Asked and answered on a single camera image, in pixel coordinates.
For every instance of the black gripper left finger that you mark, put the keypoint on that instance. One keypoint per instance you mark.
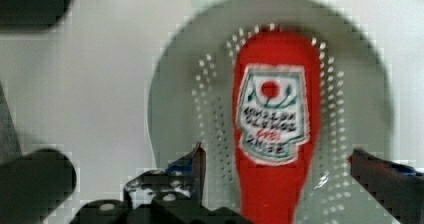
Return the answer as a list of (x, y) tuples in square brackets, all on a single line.
[(172, 195)]

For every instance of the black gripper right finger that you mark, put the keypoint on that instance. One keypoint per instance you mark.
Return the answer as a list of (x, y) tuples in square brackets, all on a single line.
[(398, 188)]

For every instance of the red plush ketchup bottle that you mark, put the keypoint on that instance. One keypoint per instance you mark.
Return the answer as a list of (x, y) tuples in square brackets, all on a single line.
[(276, 115)]

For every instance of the green oval strainer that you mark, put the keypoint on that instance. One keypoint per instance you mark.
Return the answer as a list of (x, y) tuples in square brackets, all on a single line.
[(190, 102)]

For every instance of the black cylinder cup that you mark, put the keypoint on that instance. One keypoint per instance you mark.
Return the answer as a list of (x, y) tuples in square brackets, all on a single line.
[(33, 186)]

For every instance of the black round pan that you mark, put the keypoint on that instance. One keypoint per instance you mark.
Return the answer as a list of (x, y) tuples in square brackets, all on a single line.
[(31, 15)]

